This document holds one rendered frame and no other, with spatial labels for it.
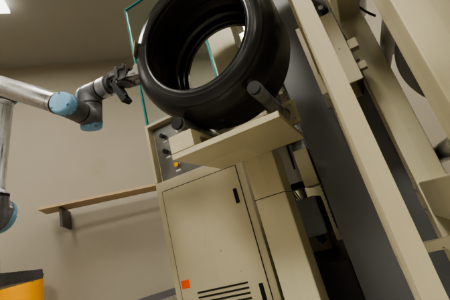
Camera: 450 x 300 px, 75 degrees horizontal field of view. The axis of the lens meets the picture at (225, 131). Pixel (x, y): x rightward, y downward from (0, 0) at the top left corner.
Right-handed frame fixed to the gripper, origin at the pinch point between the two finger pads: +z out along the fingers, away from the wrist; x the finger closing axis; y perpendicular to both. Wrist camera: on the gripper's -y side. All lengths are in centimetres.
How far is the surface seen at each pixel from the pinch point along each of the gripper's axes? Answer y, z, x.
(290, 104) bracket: -23, 50, 24
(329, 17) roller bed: 4, 73, 19
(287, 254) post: -78, 35, 26
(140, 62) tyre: -2.4, 6.4, -11.3
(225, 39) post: 18.8, 27.2, 26.4
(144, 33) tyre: 8.5, 10.0, -11.6
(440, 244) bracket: -80, 83, 25
